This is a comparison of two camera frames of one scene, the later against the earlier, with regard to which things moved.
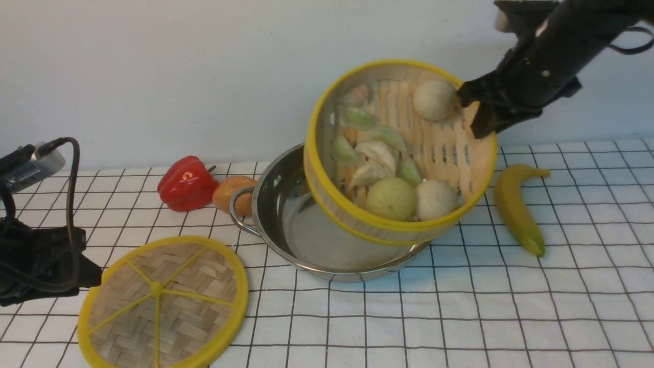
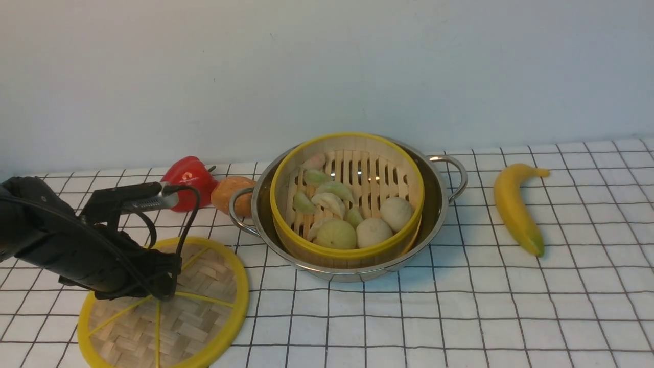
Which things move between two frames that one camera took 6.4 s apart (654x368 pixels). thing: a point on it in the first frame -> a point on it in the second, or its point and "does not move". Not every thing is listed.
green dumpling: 389,134 -> 335,187
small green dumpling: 407,169 -> 353,217
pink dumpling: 359,93 -> 317,162
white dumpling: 368,175 -> 313,230
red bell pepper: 188,184 does not move
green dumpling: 343,154 -> 303,204
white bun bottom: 435,198 -> 372,231
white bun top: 434,99 -> 396,211
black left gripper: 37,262 -> 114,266
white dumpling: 377,153 -> 331,202
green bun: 393,199 -> 336,234
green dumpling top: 359,118 -> 316,177
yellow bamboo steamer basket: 390,154 -> 345,201
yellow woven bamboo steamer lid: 170,302 does not move
